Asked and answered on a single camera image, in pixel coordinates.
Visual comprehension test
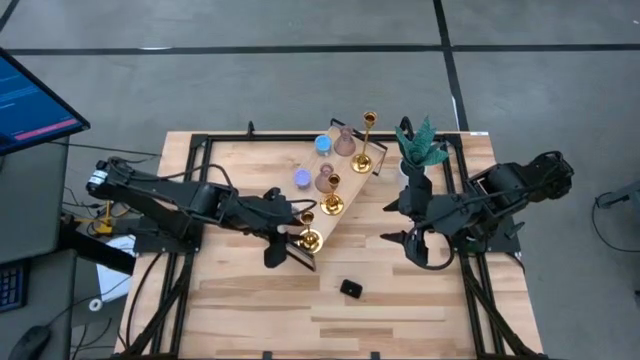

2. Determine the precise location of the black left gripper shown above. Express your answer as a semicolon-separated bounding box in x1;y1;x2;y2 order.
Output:
238;187;304;269

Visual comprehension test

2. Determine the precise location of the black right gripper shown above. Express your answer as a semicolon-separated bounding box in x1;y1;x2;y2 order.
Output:
380;164;459;270

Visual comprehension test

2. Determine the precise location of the gold candlestick holder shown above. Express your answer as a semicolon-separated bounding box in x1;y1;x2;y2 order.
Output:
319;172;346;217
298;209;325;255
349;110;379;175

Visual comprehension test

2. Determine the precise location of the pink glass vase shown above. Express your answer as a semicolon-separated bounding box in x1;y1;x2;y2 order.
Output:
314;162;336;195
333;124;358;158

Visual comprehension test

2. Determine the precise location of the snake plant in white pot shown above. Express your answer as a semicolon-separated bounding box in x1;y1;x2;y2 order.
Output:
393;115;450;191

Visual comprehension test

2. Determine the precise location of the small black box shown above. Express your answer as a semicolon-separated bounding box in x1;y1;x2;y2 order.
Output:
339;278;364;300

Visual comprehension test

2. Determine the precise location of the white paper sheet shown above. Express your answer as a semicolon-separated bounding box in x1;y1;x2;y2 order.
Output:
95;234;137;303

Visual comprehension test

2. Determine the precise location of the yellow clamp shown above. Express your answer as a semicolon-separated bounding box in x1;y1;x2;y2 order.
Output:
79;199;117;237

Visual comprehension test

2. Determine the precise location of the black metal bar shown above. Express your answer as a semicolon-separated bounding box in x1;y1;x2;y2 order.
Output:
59;232;137;276

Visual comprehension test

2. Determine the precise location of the grey metal stand foot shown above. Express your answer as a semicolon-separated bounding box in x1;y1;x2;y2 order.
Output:
594;179;640;211

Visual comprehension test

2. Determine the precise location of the grey desk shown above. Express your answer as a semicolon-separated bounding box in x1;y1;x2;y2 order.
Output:
0;137;79;360

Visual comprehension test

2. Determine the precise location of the black keyboard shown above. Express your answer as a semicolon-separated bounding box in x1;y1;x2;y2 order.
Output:
0;262;27;314

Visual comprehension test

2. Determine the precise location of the computer monitor blue screen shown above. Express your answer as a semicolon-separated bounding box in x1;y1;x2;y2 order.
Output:
0;47;91;156

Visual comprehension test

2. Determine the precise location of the wooden shelf riser black frame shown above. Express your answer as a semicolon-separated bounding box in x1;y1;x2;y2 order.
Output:
277;117;389;273

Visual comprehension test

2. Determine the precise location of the black cable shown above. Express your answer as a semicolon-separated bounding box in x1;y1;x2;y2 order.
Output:
124;252;166;351
49;141;162;158
591;191;640;254

